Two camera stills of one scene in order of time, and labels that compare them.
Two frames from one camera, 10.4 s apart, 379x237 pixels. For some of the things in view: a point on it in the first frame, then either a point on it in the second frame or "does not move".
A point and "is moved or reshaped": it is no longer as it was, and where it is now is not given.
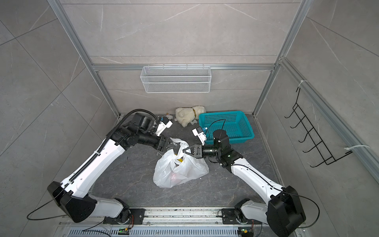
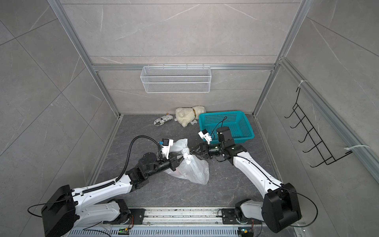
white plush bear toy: [185, 116] does not move
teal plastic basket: [235, 123] does not move
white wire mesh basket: [176, 79] does not move
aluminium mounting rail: [182, 217] does not move
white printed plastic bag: [175, 167] is moved or reshaped
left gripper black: [163, 147] to [172, 162]
